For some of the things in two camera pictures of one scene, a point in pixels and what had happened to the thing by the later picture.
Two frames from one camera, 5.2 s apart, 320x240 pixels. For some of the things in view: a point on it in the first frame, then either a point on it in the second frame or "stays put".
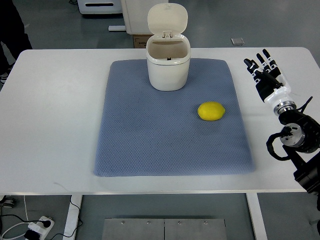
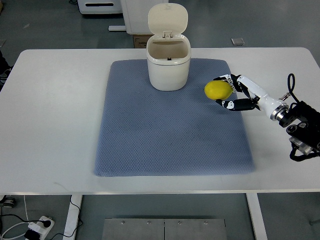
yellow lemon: [211, 111] → [218, 89]
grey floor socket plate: [237, 41] stays put
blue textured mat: [145, 132] stays put
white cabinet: [136, 13] stays put
